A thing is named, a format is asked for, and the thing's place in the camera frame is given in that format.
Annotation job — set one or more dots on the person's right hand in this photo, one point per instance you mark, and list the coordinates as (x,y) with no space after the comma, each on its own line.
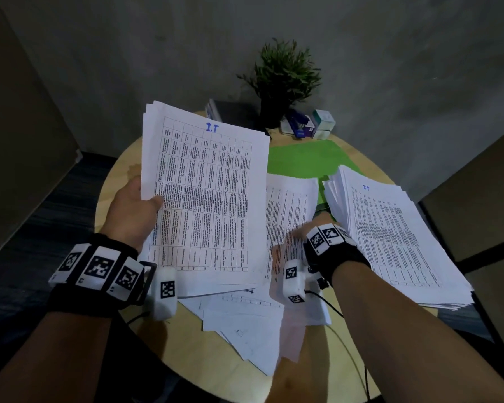
(304,234)

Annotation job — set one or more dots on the person's left hand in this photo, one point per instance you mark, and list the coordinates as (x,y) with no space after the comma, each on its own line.
(124,214)

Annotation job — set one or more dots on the person's left thumb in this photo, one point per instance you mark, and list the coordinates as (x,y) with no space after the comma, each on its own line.
(153,203)

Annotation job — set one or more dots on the thin stack of printed sheets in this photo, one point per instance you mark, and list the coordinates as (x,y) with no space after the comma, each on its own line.
(205,197)

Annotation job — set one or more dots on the thick stack of printed sheets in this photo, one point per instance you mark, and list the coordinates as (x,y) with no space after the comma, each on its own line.
(399,243)

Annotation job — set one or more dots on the person's right forearm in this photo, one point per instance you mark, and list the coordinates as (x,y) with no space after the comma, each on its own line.
(403,339)

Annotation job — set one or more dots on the person's left forearm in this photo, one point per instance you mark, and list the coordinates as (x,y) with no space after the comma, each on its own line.
(46,360)

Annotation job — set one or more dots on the black wristband with marker blocks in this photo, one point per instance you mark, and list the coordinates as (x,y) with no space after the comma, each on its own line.
(340,251)
(96,268)

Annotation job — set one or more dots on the dark spiral notebook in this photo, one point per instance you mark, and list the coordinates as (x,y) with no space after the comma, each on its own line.
(235,113)

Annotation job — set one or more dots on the printed table sheet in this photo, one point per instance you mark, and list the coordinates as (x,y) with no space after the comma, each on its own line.
(287,205)

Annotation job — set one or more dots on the brown cabinet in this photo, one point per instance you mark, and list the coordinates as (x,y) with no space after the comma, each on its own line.
(21,134)

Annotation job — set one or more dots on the white flat box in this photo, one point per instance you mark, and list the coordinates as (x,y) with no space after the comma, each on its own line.
(286,127)

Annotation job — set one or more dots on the pile of loose white sheets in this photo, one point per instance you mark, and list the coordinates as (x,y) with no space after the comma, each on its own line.
(252,327)

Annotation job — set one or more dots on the green folder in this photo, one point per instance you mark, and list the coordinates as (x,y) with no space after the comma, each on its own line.
(306,159)

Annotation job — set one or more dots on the blue stapler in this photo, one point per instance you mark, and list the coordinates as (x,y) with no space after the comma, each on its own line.
(298,121)

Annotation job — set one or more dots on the potted green plant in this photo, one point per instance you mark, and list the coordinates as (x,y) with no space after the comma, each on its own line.
(283,79)

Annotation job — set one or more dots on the small white box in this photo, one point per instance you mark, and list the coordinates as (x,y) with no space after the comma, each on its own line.
(321,134)

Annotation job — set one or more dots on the teal and white box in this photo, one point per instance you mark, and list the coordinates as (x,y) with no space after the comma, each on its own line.
(323,119)

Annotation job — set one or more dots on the white wrist camera with marker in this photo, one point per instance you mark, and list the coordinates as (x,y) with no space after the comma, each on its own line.
(164,294)
(294,283)

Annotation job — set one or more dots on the brown chair with black frame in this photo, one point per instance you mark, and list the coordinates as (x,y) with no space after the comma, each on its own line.
(474,222)

